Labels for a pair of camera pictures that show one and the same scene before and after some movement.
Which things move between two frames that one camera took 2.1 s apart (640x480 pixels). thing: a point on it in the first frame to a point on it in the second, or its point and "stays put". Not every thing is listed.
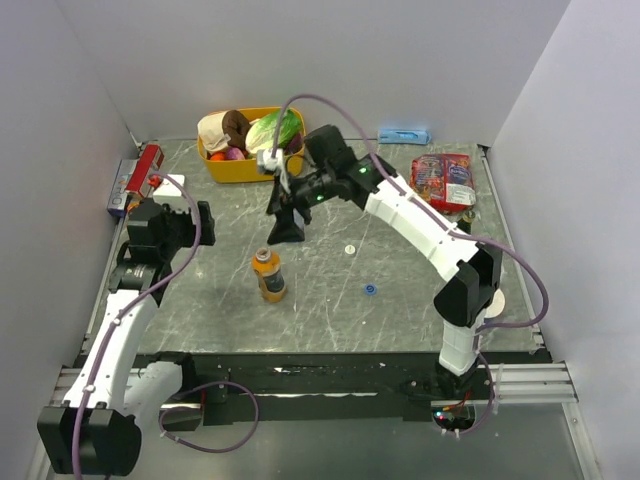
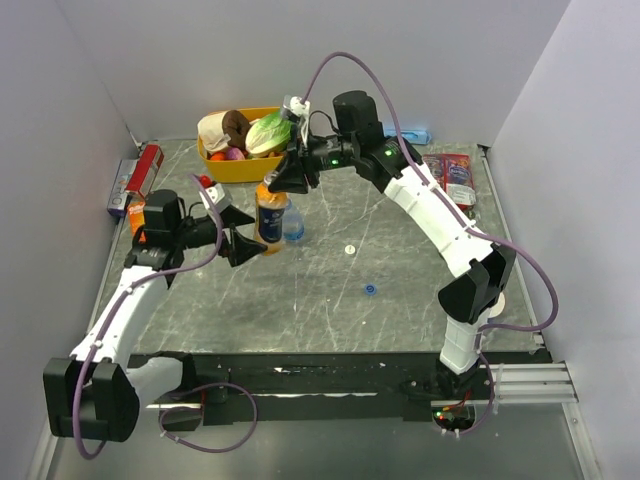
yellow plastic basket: (247, 171) stays put
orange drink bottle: (267, 266) to (271, 217)
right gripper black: (284, 229) to (291, 178)
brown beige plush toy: (221, 130) stays put
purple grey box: (117, 202) stays put
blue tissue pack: (416, 136) stays put
